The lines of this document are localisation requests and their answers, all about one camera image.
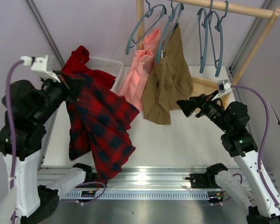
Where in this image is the red navy plaid skirt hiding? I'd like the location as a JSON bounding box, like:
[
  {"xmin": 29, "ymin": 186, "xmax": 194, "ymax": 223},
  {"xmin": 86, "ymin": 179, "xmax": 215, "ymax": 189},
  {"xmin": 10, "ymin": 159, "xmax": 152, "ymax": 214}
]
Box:
[{"xmin": 66, "ymin": 73, "xmax": 139, "ymax": 182}]

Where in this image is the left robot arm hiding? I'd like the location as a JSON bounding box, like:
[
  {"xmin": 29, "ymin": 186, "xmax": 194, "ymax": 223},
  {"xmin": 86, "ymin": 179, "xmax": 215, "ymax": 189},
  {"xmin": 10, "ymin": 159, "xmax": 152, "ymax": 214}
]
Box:
[{"xmin": 0, "ymin": 74, "xmax": 92, "ymax": 224}]

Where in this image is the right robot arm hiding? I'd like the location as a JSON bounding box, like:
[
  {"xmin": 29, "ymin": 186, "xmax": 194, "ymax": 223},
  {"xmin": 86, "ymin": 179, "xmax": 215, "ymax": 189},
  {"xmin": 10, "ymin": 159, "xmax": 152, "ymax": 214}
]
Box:
[{"xmin": 176, "ymin": 93, "xmax": 280, "ymax": 224}]

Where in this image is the tan skirt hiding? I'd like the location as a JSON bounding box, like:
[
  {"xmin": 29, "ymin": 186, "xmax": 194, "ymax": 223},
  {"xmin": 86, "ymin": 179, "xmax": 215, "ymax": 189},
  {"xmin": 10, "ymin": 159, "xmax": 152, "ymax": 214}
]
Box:
[{"xmin": 141, "ymin": 24, "xmax": 194, "ymax": 125}]

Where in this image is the pink skirt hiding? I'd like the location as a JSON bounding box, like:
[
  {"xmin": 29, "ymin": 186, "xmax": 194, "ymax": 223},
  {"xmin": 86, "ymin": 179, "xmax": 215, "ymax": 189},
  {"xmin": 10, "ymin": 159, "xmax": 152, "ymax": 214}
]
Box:
[{"xmin": 117, "ymin": 27, "xmax": 162, "ymax": 111}]

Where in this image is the blue hanger holding tan skirt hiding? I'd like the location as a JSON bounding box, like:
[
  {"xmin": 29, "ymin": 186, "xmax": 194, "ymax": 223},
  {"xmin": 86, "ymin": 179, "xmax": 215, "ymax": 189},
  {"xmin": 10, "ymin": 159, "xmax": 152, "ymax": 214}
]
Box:
[{"xmin": 155, "ymin": 1, "xmax": 184, "ymax": 63}]

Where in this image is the red garment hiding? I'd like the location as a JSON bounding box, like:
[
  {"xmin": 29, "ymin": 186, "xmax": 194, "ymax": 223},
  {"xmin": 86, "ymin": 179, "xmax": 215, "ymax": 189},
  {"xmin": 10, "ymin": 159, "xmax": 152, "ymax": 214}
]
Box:
[{"xmin": 62, "ymin": 45, "xmax": 115, "ymax": 89}]

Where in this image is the white plastic basket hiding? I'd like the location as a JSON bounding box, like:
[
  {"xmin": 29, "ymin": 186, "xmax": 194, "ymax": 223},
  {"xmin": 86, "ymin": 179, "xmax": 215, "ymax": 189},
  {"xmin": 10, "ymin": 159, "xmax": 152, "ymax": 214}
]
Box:
[{"xmin": 86, "ymin": 56, "xmax": 126, "ymax": 93}]

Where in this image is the wooden clothes rack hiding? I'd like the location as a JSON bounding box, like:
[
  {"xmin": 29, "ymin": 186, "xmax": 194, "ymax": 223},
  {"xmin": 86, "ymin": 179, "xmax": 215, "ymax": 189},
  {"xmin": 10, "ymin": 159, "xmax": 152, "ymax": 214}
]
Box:
[{"xmin": 135, "ymin": 0, "xmax": 280, "ymax": 98}]

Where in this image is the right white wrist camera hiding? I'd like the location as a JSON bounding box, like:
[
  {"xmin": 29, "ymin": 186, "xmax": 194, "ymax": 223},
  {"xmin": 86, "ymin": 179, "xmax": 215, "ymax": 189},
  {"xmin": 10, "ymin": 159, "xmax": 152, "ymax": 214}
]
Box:
[{"xmin": 212, "ymin": 79, "xmax": 231, "ymax": 101}]

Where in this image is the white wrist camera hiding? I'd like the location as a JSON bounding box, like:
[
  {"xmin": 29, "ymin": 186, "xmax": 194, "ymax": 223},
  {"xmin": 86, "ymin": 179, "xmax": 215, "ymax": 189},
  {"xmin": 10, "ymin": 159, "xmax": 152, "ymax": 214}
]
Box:
[
  {"xmin": 212, "ymin": 79, "xmax": 231, "ymax": 101},
  {"xmin": 21, "ymin": 55, "xmax": 61, "ymax": 83}
]

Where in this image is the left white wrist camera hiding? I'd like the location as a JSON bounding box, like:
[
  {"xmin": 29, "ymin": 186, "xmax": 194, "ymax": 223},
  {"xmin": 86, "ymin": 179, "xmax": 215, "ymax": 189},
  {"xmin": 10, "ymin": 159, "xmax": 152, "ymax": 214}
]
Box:
[{"xmin": 21, "ymin": 55, "xmax": 61, "ymax": 83}]

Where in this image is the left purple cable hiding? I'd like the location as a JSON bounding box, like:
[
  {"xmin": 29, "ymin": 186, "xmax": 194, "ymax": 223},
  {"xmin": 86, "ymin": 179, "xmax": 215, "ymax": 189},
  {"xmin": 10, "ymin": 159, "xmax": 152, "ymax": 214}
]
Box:
[{"xmin": 5, "ymin": 59, "xmax": 26, "ymax": 224}]

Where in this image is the white slotted cable duct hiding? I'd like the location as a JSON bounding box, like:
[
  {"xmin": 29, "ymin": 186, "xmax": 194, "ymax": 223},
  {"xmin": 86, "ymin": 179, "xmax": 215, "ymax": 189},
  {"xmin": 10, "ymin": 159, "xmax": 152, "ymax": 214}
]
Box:
[{"xmin": 63, "ymin": 189, "xmax": 222, "ymax": 200}]

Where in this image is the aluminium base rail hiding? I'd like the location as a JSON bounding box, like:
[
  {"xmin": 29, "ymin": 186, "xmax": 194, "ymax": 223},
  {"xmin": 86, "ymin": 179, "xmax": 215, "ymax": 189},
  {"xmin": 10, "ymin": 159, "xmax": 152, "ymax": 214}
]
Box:
[{"xmin": 37, "ymin": 165, "xmax": 276, "ymax": 189}]

